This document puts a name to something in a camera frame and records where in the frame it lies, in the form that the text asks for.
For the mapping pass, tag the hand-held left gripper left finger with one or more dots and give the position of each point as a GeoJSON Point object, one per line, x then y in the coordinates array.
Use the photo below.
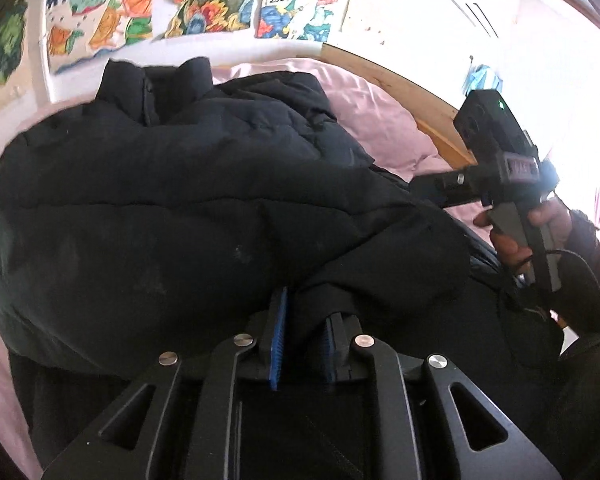
{"type": "Point", "coordinates": [278, 340]}

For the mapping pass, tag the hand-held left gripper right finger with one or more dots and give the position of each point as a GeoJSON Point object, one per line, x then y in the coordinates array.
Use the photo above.
{"type": "Point", "coordinates": [330, 355]}

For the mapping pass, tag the dragon and tower wall drawing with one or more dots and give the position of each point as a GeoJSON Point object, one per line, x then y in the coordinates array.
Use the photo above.
{"type": "Point", "coordinates": [300, 0]}

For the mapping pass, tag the blue white hanging item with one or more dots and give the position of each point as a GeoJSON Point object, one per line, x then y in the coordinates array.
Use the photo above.
{"type": "Point", "coordinates": [482, 80]}

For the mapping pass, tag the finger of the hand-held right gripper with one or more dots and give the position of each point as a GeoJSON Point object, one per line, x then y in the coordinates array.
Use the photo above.
{"type": "Point", "coordinates": [442, 187]}

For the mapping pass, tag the person's right hand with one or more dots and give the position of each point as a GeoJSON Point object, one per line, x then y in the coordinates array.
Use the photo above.
{"type": "Point", "coordinates": [510, 252]}

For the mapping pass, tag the fruit and fish wall drawing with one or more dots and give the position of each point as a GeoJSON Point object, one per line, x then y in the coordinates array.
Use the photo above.
{"type": "Point", "coordinates": [100, 15]}

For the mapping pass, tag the black puffer jacket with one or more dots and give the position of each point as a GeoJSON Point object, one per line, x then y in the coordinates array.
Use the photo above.
{"type": "Point", "coordinates": [180, 200]}

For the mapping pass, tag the wooden bed frame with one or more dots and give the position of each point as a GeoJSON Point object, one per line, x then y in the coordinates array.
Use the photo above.
{"type": "Point", "coordinates": [430, 110]}

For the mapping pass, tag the pink bed sheet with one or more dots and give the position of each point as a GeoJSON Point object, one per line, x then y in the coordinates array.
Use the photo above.
{"type": "Point", "coordinates": [380, 125]}

